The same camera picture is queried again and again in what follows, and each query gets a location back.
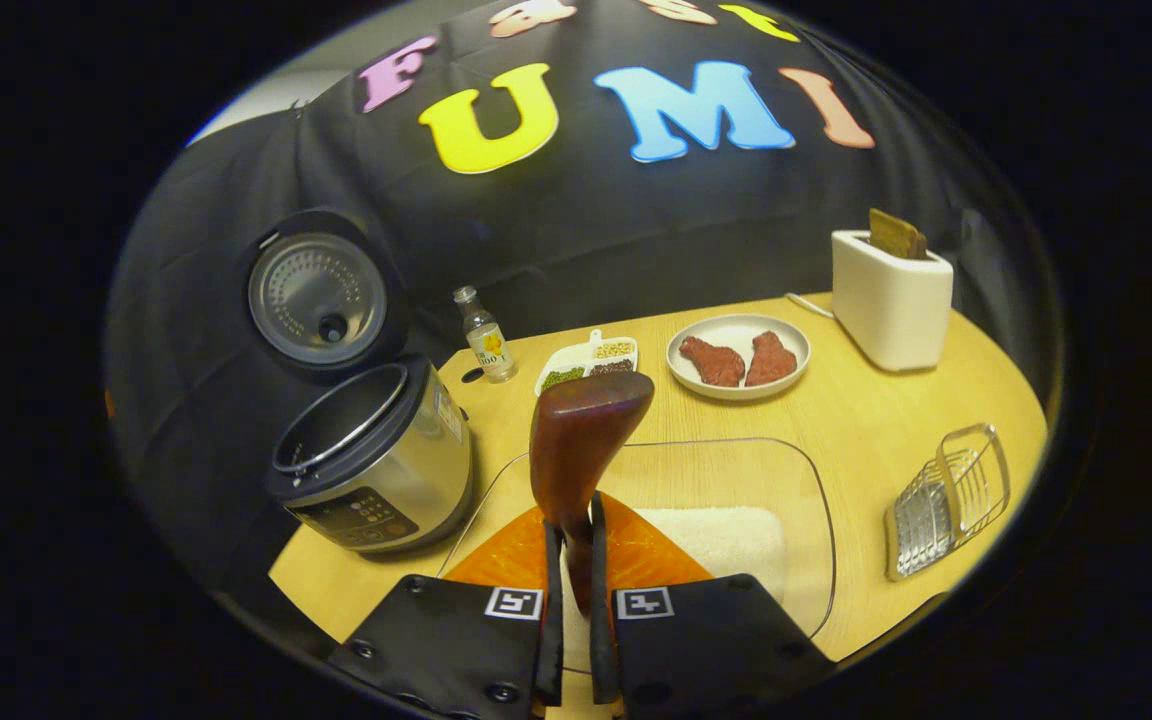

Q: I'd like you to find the white round plate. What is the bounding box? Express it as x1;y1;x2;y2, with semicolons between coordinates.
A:
666;314;812;402

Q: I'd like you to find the black and silver rice cooker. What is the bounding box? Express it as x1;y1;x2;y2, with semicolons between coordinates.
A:
239;208;477;554

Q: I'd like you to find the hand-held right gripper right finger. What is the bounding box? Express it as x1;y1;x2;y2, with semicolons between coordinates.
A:
591;490;837;720

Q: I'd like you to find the white toaster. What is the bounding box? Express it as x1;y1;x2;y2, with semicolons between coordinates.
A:
831;230;955;373

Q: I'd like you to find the clear glass dish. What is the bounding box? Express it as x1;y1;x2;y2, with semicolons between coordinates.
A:
436;437;837;676

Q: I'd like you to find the small clear glass bottle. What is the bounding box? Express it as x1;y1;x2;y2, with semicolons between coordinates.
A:
452;286;519;384

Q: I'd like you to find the brown toast slice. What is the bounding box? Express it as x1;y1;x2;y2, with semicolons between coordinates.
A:
868;208;929;261

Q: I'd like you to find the red meat piece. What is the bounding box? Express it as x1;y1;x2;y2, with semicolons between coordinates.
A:
744;331;799;387
678;335;746;388

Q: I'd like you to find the white sectioned bean dish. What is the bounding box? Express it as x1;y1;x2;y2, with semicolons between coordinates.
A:
534;329;639;397

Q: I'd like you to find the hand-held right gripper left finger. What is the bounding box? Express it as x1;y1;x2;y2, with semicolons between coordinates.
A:
326;490;565;720

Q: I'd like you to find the black backdrop cloth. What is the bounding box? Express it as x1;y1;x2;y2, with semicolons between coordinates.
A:
106;0;1062;601

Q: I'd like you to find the brown wooden spoon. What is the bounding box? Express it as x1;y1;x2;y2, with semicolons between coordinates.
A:
529;371;656;616

